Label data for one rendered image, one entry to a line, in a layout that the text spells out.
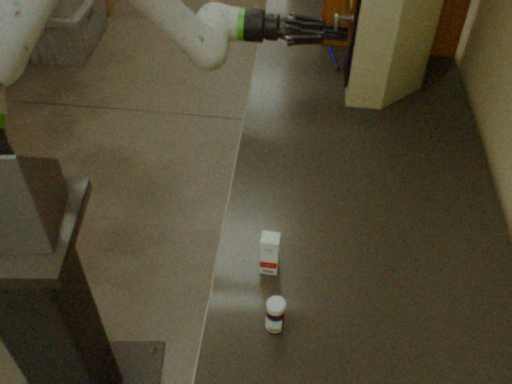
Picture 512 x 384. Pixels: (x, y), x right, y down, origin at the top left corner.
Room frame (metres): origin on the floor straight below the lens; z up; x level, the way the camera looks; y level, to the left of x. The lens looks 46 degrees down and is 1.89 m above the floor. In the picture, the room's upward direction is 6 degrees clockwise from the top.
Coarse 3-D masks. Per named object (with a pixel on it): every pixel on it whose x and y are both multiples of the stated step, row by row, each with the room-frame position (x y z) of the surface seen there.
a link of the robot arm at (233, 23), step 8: (208, 8) 1.43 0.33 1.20; (216, 8) 1.43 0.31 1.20; (224, 8) 1.44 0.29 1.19; (232, 8) 1.45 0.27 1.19; (240, 8) 1.46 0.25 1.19; (200, 16) 1.41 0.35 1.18; (208, 16) 1.39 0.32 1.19; (216, 16) 1.40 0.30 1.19; (224, 16) 1.41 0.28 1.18; (232, 16) 1.42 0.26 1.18; (240, 16) 1.42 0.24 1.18; (224, 24) 1.39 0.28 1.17; (232, 24) 1.41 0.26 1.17; (240, 24) 1.41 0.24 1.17; (232, 32) 1.40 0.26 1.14; (240, 32) 1.40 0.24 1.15; (232, 40) 1.42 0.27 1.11; (240, 40) 1.42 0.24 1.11
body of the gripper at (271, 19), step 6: (270, 18) 1.44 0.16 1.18; (276, 18) 1.44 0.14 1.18; (282, 18) 1.48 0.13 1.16; (288, 18) 1.49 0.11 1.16; (270, 24) 1.42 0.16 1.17; (276, 24) 1.43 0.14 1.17; (282, 24) 1.46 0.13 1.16; (294, 24) 1.46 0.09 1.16; (270, 30) 1.42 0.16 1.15; (276, 30) 1.42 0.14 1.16; (282, 30) 1.43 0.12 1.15; (288, 30) 1.43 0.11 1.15; (294, 30) 1.44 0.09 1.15; (270, 36) 1.42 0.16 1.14; (276, 36) 1.42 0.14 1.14; (282, 36) 1.42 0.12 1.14
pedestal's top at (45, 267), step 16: (80, 192) 0.91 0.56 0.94; (64, 208) 0.86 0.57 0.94; (80, 208) 0.87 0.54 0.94; (64, 224) 0.81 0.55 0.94; (80, 224) 0.84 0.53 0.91; (64, 240) 0.76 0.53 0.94; (0, 256) 0.69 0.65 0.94; (16, 256) 0.70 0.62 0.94; (32, 256) 0.70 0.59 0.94; (48, 256) 0.71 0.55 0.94; (64, 256) 0.72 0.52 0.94; (0, 272) 0.65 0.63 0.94; (16, 272) 0.66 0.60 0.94; (32, 272) 0.66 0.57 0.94; (48, 272) 0.67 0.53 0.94; (64, 272) 0.69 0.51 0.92; (0, 288) 0.64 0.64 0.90; (16, 288) 0.64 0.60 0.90; (32, 288) 0.65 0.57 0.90; (48, 288) 0.65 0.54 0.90
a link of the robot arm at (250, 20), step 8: (248, 8) 1.46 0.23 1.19; (256, 8) 1.44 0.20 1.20; (248, 16) 1.43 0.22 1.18; (256, 16) 1.43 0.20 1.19; (264, 16) 1.45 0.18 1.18; (248, 24) 1.41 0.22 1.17; (256, 24) 1.41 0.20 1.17; (264, 24) 1.43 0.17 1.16; (248, 32) 1.41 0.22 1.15; (256, 32) 1.41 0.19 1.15; (264, 32) 1.42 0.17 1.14; (248, 40) 1.42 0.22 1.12; (256, 40) 1.41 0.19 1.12
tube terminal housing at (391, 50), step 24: (384, 0) 1.41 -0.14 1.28; (408, 0) 1.42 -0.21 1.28; (432, 0) 1.51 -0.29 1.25; (360, 24) 1.40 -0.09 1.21; (384, 24) 1.41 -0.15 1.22; (408, 24) 1.44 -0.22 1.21; (432, 24) 1.53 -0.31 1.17; (360, 48) 1.40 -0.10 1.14; (384, 48) 1.41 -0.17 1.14; (408, 48) 1.46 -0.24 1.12; (360, 72) 1.40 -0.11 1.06; (384, 72) 1.41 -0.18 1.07; (408, 72) 1.48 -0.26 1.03; (360, 96) 1.41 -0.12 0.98; (384, 96) 1.41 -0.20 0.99
